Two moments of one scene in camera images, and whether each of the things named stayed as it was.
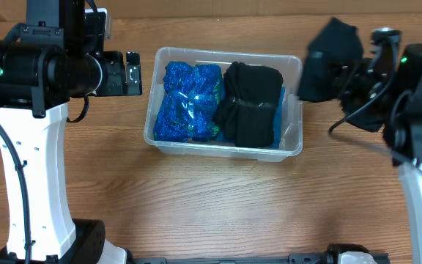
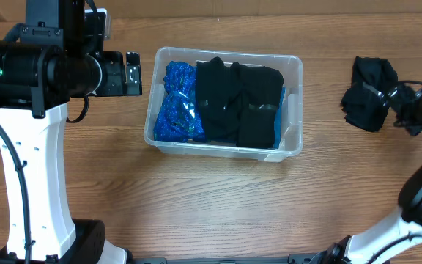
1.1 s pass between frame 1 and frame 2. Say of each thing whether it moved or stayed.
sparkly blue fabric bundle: stayed
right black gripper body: moved
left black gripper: stayed
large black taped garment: stayed
